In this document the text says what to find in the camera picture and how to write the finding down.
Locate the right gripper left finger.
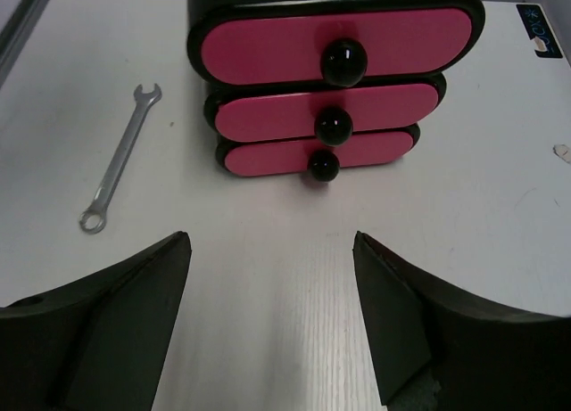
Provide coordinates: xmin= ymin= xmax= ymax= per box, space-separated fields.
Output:
xmin=1 ymin=232 xmax=192 ymax=410

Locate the blue label sticker left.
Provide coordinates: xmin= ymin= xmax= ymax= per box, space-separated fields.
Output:
xmin=516 ymin=4 xmax=564 ymax=59

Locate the small white tape scrap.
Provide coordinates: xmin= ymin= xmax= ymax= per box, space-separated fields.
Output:
xmin=553 ymin=144 xmax=571 ymax=164

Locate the black drawer cabinet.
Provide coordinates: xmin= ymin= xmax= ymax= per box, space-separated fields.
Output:
xmin=186 ymin=0 xmax=485 ymax=146

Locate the aluminium frame rail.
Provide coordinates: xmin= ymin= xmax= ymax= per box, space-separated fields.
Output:
xmin=1 ymin=0 xmax=49 ymax=85

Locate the silver combination wrench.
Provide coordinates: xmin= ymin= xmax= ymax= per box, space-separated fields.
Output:
xmin=79 ymin=84 xmax=162 ymax=234

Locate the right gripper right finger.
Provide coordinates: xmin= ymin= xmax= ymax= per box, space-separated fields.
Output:
xmin=352 ymin=233 xmax=570 ymax=410

